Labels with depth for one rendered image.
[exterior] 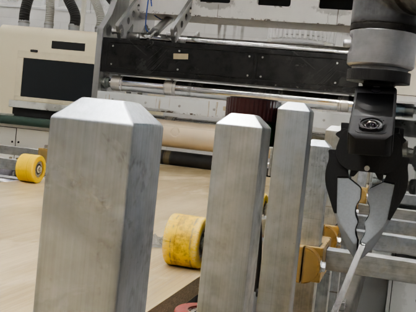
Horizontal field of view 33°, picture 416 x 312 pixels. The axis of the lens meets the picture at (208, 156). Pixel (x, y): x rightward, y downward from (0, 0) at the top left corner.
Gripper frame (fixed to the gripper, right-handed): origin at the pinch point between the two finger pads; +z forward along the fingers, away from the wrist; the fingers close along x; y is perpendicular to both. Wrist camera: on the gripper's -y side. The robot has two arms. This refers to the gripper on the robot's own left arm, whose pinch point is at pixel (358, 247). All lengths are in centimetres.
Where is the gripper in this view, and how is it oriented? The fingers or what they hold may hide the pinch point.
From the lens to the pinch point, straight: 82.4
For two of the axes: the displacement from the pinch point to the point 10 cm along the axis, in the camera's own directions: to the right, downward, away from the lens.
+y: 2.7, -0.2, 9.6
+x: -9.6, -1.1, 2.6
